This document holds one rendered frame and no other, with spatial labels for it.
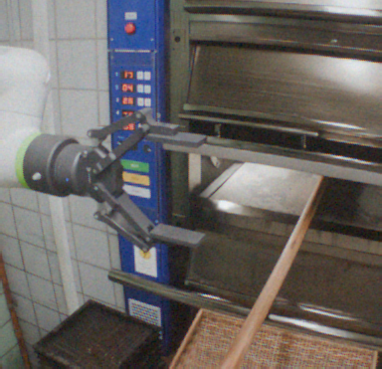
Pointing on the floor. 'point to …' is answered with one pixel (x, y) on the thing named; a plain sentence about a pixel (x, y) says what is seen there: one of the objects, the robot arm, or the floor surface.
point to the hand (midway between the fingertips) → (193, 192)
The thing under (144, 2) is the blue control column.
